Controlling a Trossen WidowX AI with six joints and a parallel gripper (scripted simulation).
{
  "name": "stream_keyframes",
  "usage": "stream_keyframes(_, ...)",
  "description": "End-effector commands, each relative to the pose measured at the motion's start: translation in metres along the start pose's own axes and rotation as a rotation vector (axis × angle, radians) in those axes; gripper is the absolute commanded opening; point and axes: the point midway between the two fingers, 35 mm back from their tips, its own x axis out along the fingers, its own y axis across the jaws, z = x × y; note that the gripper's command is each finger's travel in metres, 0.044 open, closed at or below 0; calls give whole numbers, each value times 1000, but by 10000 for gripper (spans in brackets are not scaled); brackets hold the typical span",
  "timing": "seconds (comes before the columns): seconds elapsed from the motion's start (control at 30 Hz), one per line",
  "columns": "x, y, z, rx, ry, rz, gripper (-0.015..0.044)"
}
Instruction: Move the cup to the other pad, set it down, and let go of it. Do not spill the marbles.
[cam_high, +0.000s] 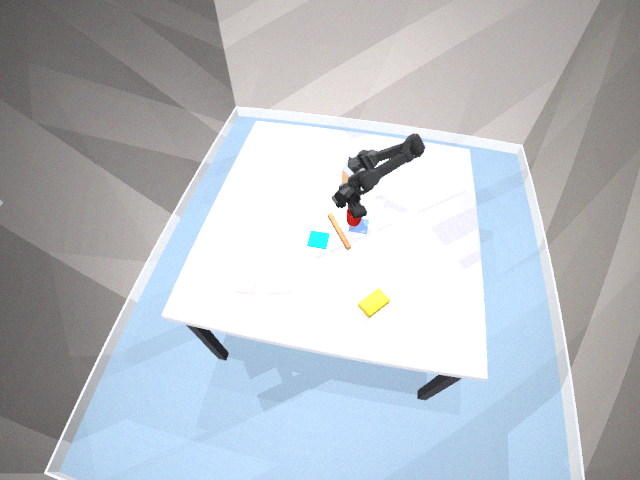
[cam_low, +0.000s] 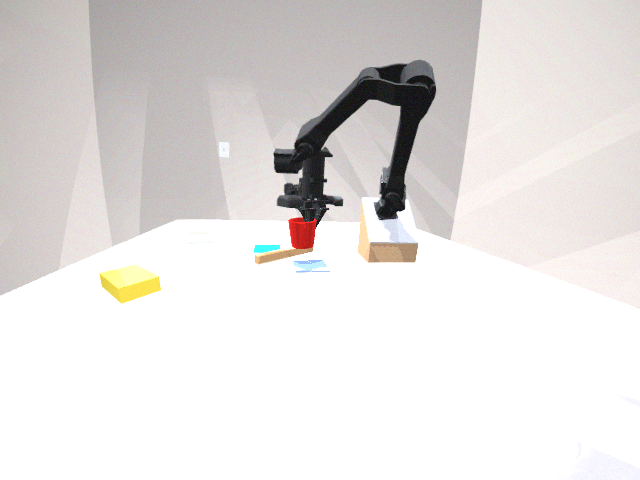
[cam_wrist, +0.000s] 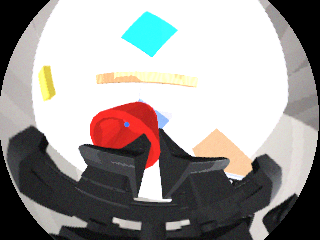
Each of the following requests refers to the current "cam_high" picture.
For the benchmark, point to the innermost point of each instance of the tan curved bar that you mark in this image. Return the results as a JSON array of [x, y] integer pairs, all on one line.
[[339, 231]]

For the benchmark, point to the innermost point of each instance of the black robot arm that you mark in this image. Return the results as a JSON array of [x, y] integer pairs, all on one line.
[[399, 154]]

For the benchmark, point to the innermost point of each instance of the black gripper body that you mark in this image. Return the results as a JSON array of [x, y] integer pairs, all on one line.
[[357, 210]]

